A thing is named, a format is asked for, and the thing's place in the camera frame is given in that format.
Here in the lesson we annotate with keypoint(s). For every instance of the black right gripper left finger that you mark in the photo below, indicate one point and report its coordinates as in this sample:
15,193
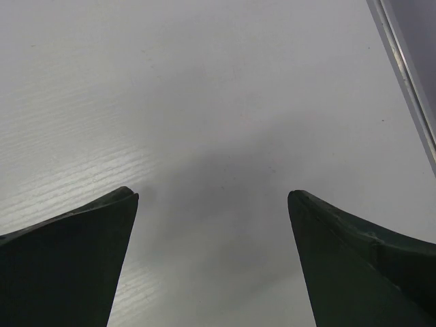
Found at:
64,271

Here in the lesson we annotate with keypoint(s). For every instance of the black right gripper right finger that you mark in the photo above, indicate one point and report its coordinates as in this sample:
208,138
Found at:
358,273

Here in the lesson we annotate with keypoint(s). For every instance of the aluminium table edge rail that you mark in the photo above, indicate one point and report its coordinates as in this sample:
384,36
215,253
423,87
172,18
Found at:
407,31

